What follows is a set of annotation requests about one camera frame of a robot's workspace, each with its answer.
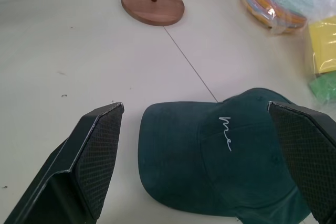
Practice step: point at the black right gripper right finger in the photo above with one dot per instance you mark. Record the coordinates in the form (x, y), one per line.
(304, 150)

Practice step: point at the dark green baseball cap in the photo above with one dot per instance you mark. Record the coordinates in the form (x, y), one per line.
(194, 163)

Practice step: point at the green bagged block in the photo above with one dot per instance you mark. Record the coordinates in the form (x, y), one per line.
(324, 87)

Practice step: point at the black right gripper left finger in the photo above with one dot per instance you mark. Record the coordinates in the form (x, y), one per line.
(78, 171)

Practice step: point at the yellow bagged block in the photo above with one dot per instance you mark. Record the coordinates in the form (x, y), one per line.
(321, 45)

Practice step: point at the bagged stack of colourful plates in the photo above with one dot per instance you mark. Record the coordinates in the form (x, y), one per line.
(275, 1)

